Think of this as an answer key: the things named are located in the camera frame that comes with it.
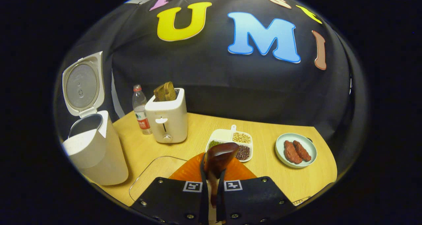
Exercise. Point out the clear plastic water bottle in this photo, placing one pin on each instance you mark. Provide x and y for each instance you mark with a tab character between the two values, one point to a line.
141	114

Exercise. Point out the brown bread slice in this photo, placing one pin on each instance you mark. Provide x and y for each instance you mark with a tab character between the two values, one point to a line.
159	93
170	90

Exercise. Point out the pale green plate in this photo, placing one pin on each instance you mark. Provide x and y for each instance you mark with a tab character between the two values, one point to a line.
311	145

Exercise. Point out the brown wooden spoon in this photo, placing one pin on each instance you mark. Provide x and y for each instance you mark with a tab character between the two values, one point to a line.
219	159

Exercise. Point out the black backdrop cloth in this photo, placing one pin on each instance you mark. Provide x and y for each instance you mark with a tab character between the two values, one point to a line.
214	80

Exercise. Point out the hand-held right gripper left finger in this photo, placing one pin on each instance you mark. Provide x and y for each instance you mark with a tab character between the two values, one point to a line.
171	202

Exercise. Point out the white toaster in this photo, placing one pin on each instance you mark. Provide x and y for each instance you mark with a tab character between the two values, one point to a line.
168	119

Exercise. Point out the red meat piece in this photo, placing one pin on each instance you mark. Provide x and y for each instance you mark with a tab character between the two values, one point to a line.
302	150
291	152

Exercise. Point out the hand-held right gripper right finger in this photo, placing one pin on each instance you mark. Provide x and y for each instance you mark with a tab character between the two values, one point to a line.
254	202

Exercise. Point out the clear rice container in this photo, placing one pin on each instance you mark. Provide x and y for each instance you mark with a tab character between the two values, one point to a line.
155	172

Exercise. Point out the white rice cooker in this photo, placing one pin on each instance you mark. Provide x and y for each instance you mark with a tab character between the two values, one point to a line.
99	152

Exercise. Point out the white divided bean dish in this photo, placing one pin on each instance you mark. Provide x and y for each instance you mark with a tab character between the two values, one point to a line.
242	137

